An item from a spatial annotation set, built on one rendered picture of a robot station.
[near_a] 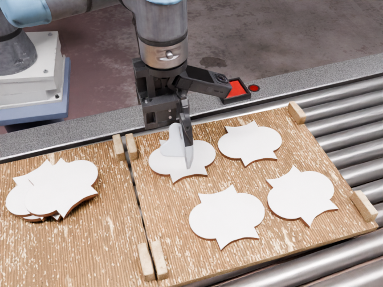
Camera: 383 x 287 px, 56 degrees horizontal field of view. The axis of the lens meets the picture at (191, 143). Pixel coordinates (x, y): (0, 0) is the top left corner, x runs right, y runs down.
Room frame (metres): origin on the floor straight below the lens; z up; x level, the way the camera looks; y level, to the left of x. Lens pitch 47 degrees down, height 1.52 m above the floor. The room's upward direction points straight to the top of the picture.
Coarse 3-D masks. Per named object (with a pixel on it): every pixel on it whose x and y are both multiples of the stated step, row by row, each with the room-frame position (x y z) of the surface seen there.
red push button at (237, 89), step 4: (232, 84) 0.77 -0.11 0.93; (236, 84) 0.77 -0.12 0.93; (240, 84) 0.77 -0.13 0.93; (232, 88) 0.75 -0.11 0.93; (236, 88) 0.75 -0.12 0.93; (240, 88) 0.75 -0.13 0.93; (232, 92) 0.73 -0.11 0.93; (236, 92) 0.73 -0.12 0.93; (240, 92) 0.73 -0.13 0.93; (244, 92) 0.73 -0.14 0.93; (228, 96) 0.72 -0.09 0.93; (232, 96) 0.72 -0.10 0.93
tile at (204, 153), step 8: (160, 144) 0.54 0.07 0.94; (200, 144) 0.54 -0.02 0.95; (208, 144) 0.54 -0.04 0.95; (200, 152) 0.51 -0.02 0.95; (208, 152) 0.51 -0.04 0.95; (152, 160) 0.49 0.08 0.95; (160, 160) 0.49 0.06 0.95; (168, 160) 0.49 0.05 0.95; (176, 160) 0.49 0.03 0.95; (184, 160) 0.49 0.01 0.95; (200, 160) 0.49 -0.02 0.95; (208, 160) 0.49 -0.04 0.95; (152, 168) 0.47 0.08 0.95; (160, 168) 0.47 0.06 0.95; (168, 168) 0.47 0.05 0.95; (176, 168) 0.47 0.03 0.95; (184, 168) 0.47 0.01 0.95; (192, 168) 0.47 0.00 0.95; (200, 168) 0.47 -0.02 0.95; (168, 176) 0.45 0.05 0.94; (176, 176) 0.45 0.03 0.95; (184, 176) 0.45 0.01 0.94; (192, 176) 0.45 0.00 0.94; (200, 176) 0.45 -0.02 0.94
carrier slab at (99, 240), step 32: (32, 160) 0.50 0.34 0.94; (64, 160) 0.50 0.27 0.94; (96, 160) 0.50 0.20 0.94; (0, 192) 0.41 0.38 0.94; (128, 192) 0.41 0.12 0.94; (0, 224) 0.34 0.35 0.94; (32, 224) 0.34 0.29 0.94; (64, 224) 0.34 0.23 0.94; (96, 224) 0.34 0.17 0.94; (128, 224) 0.34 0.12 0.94; (0, 256) 0.28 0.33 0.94; (32, 256) 0.28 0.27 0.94; (64, 256) 0.28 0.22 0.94; (96, 256) 0.28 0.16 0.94; (128, 256) 0.28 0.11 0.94
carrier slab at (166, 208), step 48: (144, 144) 0.54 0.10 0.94; (288, 144) 0.54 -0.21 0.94; (144, 192) 0.41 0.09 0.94; (192, 192) 0.41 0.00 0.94; (240, 192) 0.41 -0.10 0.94; (336, 192) 0.41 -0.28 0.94; (192, 240) 0.31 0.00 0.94; (240, 240) 0.31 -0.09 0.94; (288, 240) 0.31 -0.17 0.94; (336, 240) 0.32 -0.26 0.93
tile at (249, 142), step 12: (228, 132) 0.57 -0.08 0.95; (240, 132) 0.57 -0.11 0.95; (252, 132) 0.57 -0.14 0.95; (264, 132) 0.57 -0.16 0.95; (276, 132) 0.57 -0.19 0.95; (228, 144) 0.54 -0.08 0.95; (240, 144) 0.54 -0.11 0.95; (252, 144) 0.54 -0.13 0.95; (264, 144) 0.54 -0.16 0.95; (276, 144) 0.54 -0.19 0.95; (228, 156) 0.50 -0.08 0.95; (240, 156) 0.50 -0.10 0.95; (252, 156) 0.50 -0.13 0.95; (264, 156) 0.50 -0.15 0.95
